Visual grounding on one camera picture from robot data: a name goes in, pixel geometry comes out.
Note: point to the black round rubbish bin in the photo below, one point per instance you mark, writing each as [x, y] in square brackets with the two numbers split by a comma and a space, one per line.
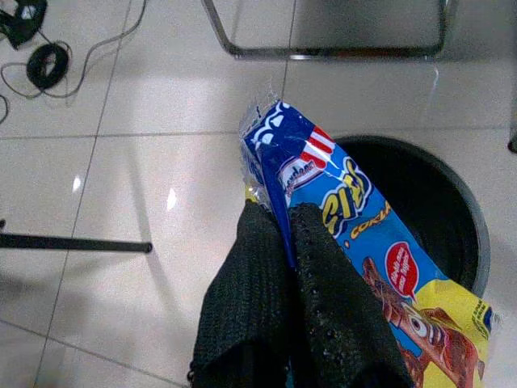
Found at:
[428, 202]

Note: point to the black device on floor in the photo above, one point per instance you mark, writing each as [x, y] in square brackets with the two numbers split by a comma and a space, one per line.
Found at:
[20, 20]

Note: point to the chrome chair frame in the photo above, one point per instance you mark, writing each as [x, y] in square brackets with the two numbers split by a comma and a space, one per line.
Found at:
[323, 51]

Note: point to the black metal bar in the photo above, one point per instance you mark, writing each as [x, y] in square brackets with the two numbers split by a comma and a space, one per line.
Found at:
[72, 243]

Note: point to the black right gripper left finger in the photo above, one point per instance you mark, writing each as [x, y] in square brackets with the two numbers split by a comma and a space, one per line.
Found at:
[250, 307]

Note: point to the blue yellow snack wrapper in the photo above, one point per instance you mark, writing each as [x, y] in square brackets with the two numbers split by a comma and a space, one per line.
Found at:
[363, 226]

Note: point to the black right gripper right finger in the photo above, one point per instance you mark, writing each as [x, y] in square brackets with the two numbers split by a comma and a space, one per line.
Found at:
[339, 323]

